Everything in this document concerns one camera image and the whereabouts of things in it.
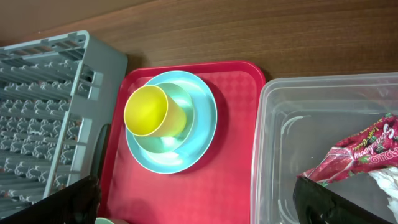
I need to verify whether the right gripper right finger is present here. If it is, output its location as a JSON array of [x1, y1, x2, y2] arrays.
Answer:
[[293, 177, 392, 224]]

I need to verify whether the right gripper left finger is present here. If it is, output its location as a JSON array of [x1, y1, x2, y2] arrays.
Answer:
[[1, 175, 101, 224]]

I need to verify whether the green food bowl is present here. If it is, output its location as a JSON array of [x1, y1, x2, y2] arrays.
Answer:
[[95, 217, 114, 224]]

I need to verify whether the white napkin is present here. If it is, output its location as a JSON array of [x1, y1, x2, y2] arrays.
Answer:
[[369, 167, 397, 220]]

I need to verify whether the red snack wrapper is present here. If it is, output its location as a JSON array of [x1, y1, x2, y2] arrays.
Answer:
[[301, 113, 397, 186]]

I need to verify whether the light blue plate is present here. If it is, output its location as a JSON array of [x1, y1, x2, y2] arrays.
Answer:
[[126, 71, 217, 174]]

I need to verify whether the grey plastic dishwasher rack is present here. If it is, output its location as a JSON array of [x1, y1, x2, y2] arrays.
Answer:
[[1, 30, 128, 218]]

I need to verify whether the clear plastic storage bin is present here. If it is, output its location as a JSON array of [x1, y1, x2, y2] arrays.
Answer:
[[251, 73, 397, 223]]

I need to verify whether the red plastic serving tray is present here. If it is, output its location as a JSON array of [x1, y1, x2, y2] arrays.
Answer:
[[98, 61, 266, 223]]

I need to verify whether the small green saucer bowl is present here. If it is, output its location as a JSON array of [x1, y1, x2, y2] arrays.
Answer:
[[127, 83, 196, 154]]

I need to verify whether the yellow plastic cup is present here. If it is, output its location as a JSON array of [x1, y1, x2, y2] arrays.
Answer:
[[124, 85, 187, 137]]

